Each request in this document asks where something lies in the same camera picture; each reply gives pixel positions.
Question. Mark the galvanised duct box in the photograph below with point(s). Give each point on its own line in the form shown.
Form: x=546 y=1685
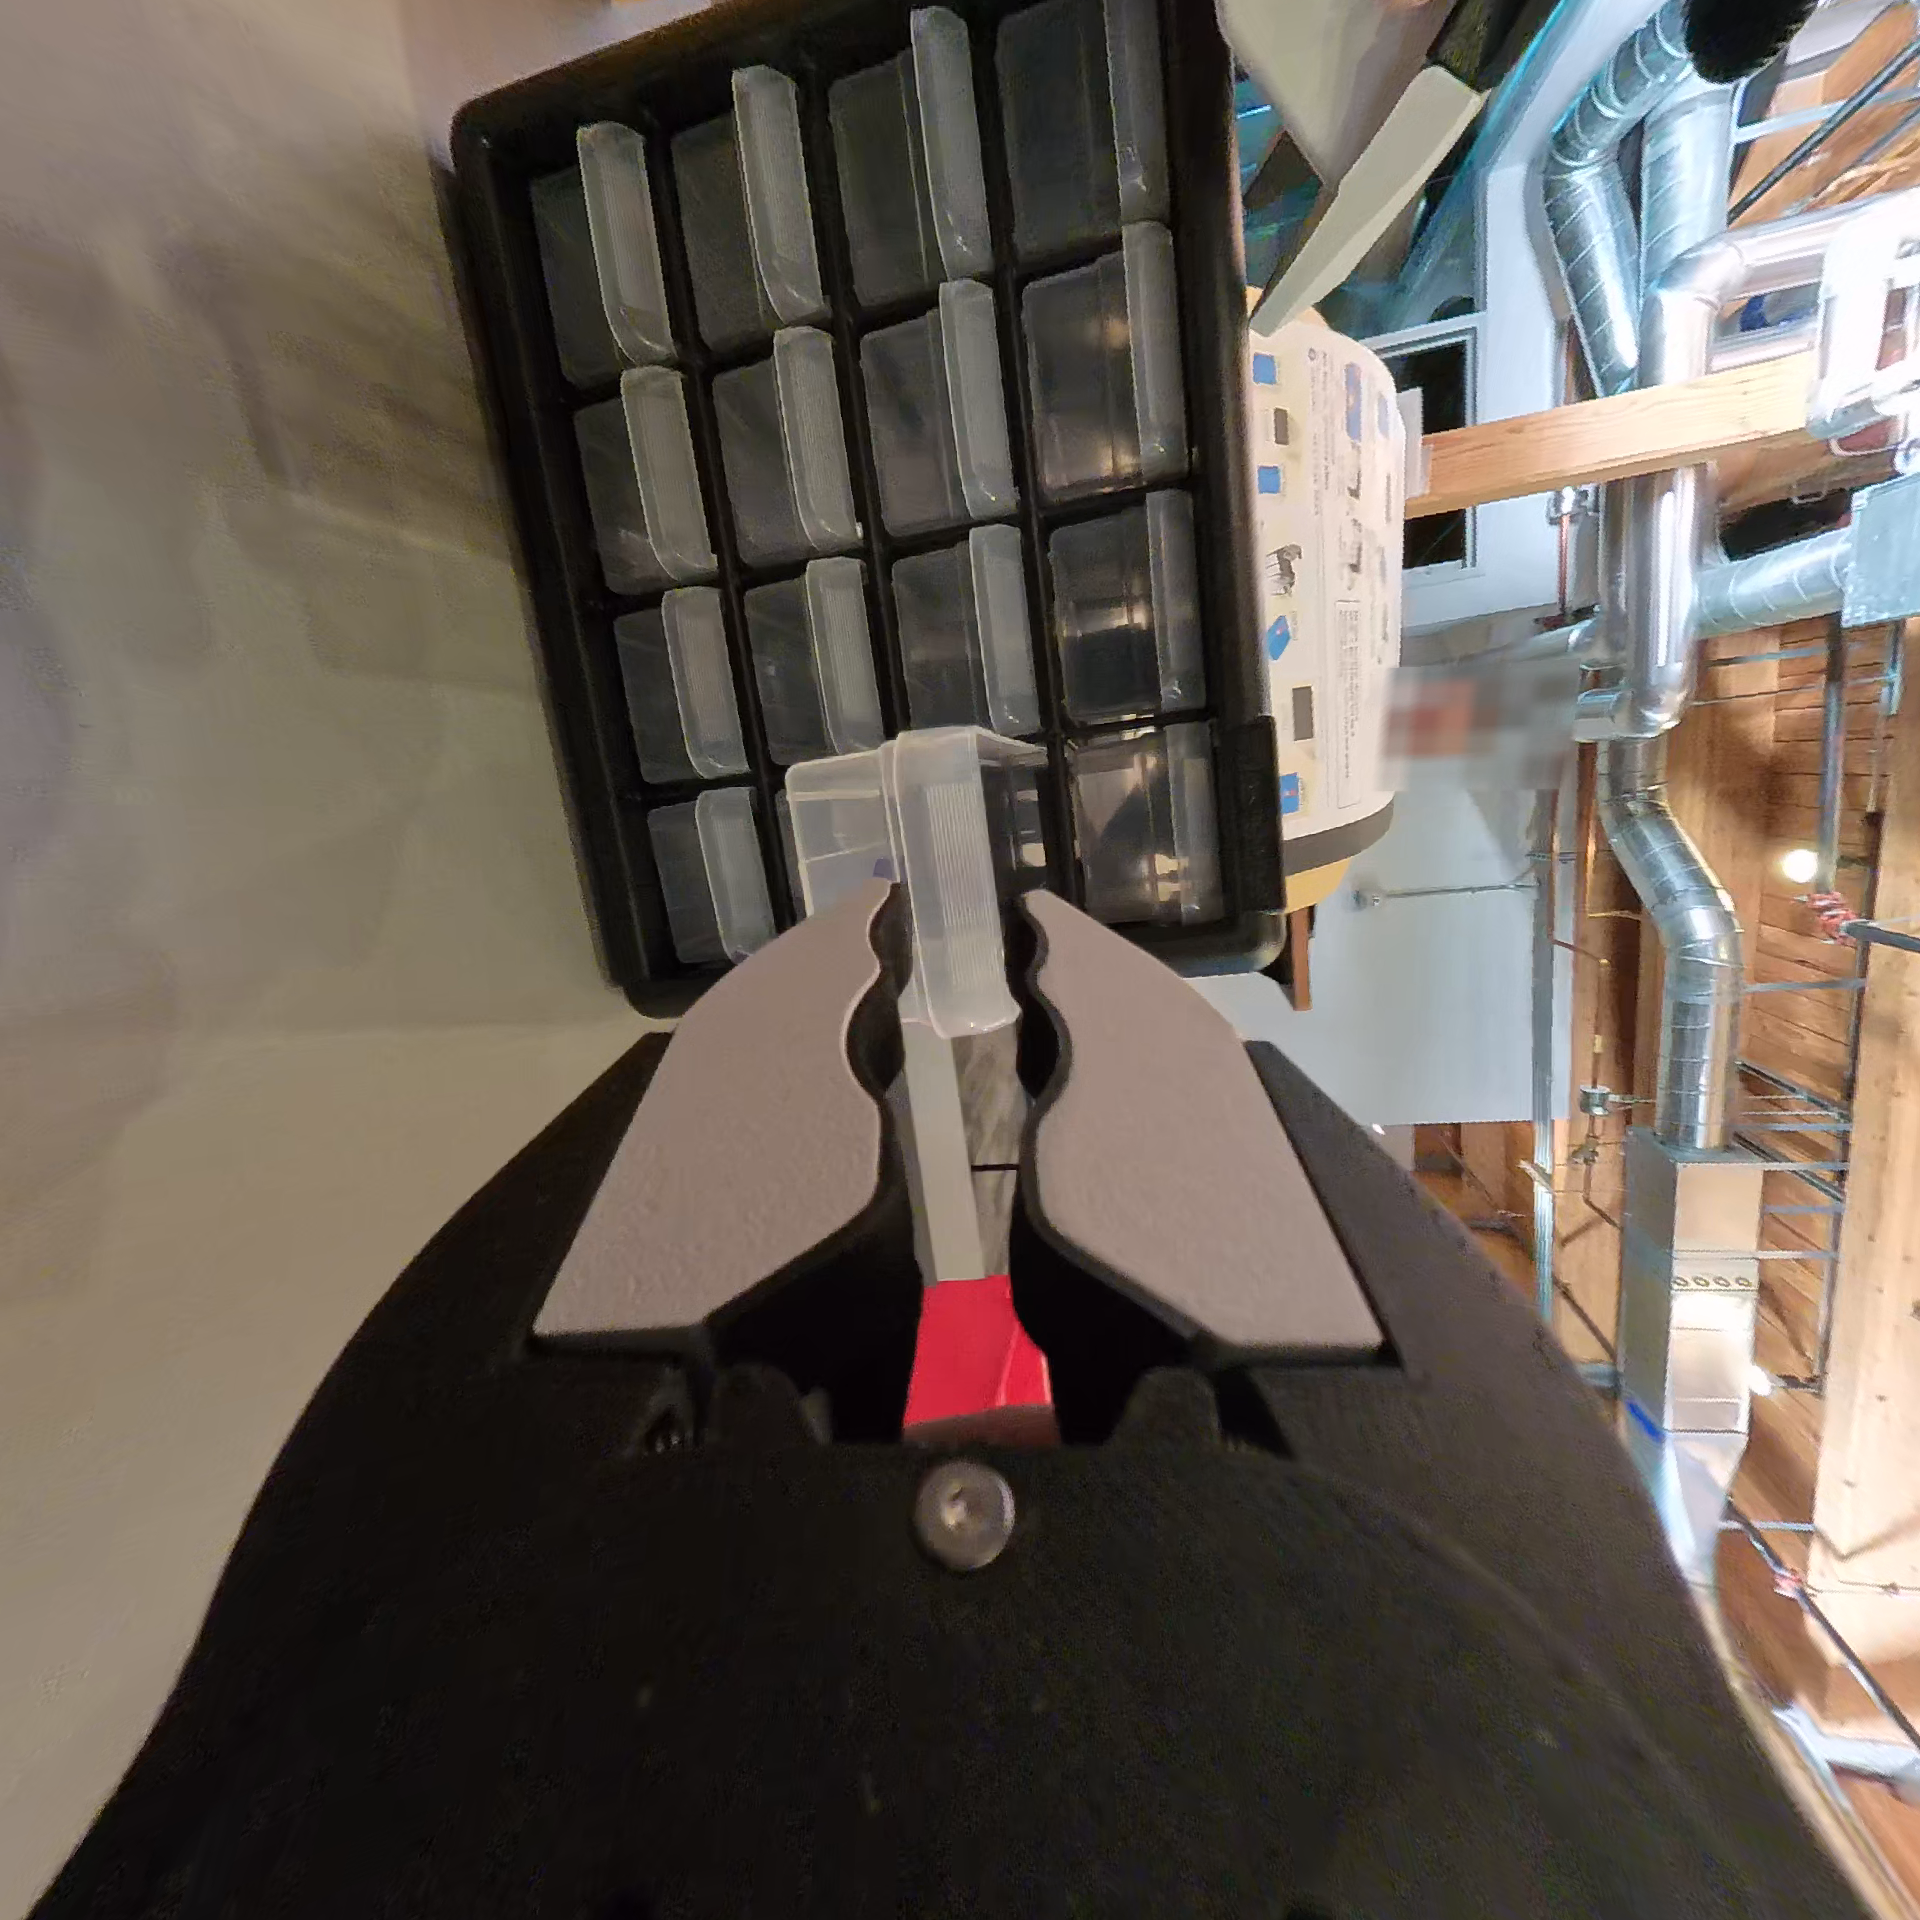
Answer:
x=1686 y=1304

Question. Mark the silver spiral ventilation duct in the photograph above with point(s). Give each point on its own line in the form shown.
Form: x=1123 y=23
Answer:
x=1693 y=962

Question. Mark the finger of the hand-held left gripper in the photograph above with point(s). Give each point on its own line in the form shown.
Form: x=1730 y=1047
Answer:
x=1377 y=199

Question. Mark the black metal rod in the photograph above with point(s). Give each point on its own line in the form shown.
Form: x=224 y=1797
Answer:
x=1890 y=939

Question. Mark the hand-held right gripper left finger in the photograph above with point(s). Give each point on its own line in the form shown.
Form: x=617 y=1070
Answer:
x=746 y=1141

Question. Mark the silver insulated pipes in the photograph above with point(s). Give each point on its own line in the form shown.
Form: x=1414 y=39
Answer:
x=1649 y=600

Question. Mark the white printed sheet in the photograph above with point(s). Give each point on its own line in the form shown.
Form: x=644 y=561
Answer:
x=1335 y=600

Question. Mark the clear plastic pulled-out drawer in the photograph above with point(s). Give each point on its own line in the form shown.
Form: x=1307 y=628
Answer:
x=843 y=840

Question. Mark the grey rectangular metal duct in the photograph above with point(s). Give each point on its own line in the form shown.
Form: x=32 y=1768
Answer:
x=1884 y=561

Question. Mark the red block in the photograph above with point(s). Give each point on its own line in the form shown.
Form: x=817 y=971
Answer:
x=973 y=1365

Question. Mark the wooden beam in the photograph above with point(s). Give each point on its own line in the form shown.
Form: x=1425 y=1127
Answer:
x=1619 y=427

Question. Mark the black drawer cabinet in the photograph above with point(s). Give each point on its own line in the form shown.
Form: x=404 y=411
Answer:
x=534 y=375

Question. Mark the set of clear cabinet drawers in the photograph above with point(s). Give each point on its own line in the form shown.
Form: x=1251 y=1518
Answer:
x=1095 y=375

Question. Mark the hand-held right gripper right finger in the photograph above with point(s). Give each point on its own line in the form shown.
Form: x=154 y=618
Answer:
x=1185 y=1155

